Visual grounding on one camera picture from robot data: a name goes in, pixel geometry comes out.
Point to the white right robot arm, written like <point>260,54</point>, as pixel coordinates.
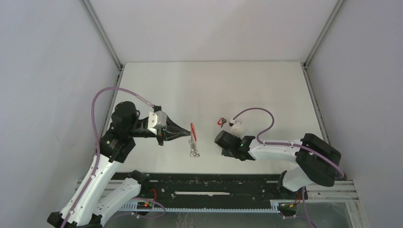
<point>317,161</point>

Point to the grey aluminium frame rail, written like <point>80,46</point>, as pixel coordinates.
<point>313,66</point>

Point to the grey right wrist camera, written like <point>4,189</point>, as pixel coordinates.
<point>236,127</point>

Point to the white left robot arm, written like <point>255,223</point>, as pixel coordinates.
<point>87,209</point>

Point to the key with red tag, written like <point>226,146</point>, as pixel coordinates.
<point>221,122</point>

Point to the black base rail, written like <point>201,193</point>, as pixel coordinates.
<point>221,190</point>

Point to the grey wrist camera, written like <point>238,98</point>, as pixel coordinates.
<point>156,120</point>
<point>236,127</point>

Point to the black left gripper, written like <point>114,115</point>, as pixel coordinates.
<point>172,131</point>

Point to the white slotted cable duct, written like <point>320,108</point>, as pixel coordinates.
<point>133,206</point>

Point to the left aluminium frame post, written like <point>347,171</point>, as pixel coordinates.
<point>95,20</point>

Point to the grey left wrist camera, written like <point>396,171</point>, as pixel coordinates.
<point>156,120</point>

